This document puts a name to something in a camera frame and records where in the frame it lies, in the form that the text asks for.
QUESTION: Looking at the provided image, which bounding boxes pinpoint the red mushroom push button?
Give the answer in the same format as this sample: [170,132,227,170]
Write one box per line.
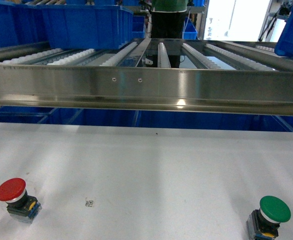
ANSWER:
[0,177,42,224]

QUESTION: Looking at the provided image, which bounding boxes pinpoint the green mushroom push button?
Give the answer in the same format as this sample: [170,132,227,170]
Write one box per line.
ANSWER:
[246,195,292,240]

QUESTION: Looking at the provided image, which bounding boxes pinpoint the stainless steel roller shelf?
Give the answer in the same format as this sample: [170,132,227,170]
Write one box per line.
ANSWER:
[0,39,293,116]

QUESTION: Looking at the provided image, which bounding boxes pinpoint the blue bins under shelf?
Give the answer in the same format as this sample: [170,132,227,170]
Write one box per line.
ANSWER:
[0,106,293,133]

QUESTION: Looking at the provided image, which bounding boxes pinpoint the small blue bin background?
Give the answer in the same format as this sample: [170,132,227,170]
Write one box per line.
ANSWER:
[182,17,198,40]

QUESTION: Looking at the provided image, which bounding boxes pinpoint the small QR code sticker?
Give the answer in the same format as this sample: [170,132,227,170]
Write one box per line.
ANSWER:
[85,197,95,208]

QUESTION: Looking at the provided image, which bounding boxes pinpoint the person in green shirt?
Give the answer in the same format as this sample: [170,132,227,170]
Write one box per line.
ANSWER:
[150,0,189,68]

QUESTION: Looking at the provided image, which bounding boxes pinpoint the large blue bin upper left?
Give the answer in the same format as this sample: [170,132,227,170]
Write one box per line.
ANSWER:
[0,0,133,50]

